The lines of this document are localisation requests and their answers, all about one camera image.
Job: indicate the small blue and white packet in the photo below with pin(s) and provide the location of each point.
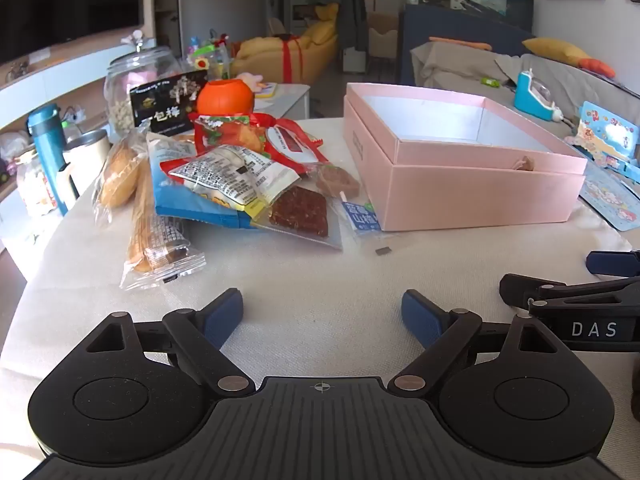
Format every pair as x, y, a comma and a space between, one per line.
361, 220

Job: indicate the pink plush toy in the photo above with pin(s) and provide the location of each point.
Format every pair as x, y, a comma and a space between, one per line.
250, 81

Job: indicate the brown lollipop packet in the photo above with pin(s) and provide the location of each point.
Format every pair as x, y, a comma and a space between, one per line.
336, 180

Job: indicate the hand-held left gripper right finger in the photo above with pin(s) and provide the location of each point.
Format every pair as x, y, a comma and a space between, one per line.
419, 316

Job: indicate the blue thermos bottle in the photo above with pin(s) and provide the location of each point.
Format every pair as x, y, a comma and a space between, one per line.
47, 155

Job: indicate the blue snack bag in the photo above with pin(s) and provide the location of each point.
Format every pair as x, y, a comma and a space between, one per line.
200, 211

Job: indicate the grey sofa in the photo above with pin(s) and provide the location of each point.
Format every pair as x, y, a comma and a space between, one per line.
460, 67

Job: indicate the glass jar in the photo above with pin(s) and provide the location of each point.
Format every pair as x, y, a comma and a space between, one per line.
120, 85

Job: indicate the yellow sofa with red ribbon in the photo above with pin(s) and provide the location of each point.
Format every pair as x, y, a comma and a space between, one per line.
310, 45

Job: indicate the orange cushion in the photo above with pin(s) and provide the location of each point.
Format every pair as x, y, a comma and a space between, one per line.
597, 66

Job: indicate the small green toy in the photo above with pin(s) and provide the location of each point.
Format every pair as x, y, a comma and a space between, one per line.
490, 81

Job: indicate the yellow cushion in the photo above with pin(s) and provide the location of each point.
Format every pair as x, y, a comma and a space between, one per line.
555, 51

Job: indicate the blue and white toy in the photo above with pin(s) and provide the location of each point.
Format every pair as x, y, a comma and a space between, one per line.
527, 97

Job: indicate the red and white snack packet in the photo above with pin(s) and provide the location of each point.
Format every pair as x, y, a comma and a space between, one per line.
291, 142

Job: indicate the long bread packet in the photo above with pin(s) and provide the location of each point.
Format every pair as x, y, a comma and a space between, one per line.
145, 232

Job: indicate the brown fruit leather packet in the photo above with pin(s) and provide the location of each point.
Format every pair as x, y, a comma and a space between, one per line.
300, 211

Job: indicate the yellow booklet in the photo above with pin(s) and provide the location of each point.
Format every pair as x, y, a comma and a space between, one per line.
269, 90

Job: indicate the dark coat on stand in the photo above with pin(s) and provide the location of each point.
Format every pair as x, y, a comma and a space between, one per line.
350, 15

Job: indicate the white and yellow snack packet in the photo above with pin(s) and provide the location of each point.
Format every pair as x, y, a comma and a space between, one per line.
240, 172

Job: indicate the white mug with steel rim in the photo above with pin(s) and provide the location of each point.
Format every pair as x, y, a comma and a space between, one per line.
90, 157

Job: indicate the white coffee table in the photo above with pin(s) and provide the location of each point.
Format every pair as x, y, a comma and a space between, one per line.
290, 97

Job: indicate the white box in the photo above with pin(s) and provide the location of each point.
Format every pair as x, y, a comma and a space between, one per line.
356, 60

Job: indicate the pink cardboard box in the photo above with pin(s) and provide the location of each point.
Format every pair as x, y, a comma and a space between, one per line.
475, 187

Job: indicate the clear bag with red print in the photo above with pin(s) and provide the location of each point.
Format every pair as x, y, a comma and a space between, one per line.
32, 185

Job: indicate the small grey scrap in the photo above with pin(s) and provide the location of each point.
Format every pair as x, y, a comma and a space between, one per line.
384, 251

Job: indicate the black television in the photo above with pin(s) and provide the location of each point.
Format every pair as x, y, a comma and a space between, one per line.
60, 0

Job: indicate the orange pumpkin-shaped container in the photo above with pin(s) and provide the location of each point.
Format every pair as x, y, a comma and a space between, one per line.
225, 96

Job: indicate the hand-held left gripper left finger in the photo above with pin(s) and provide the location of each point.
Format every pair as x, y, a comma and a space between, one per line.
226, 312

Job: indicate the round bread packet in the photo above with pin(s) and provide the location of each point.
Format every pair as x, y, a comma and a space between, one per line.
117, 175

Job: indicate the printed cartoon board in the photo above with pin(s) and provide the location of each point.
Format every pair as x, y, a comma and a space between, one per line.
612, 200

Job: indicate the tan armchair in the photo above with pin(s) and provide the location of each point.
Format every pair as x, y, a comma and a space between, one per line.
382, 37

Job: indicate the dark blue cabinet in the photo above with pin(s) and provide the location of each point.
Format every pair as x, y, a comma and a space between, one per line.
440, 25

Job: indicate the white tablecloth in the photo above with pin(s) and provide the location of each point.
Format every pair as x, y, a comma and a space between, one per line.
310, 280

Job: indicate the black snack packet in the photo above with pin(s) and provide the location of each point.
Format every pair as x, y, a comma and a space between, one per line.
160, 105

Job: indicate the colourful toy pile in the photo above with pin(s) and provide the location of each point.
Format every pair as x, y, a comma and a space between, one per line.
210, 55

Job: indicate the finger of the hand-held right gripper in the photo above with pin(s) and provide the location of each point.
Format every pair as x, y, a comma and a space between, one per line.
615, 262
520, 290

